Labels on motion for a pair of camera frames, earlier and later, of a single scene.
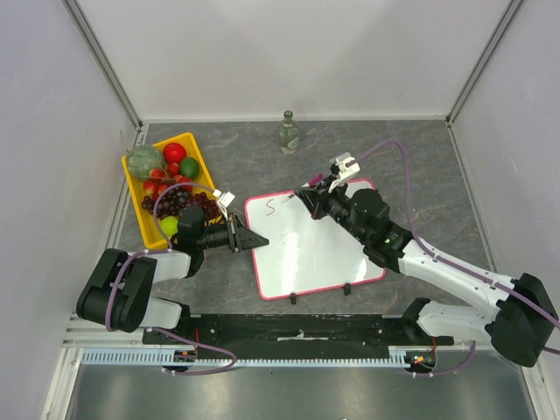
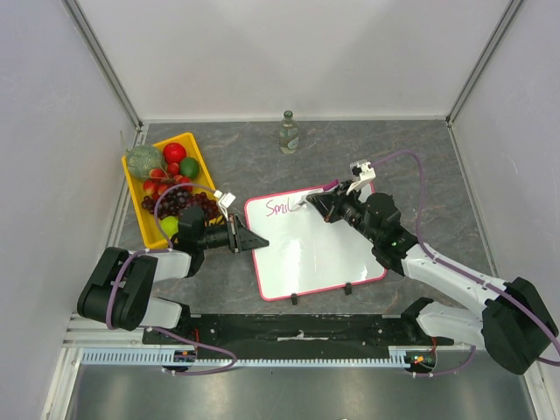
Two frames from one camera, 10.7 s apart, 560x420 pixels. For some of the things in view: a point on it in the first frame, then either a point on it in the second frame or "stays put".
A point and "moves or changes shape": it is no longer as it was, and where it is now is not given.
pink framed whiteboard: x=304 y=255 stays put
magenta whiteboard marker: x=313 y=181 moves or changes shape
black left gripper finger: x=250 y=239 stays put
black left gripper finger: x=248 y=237 stays put
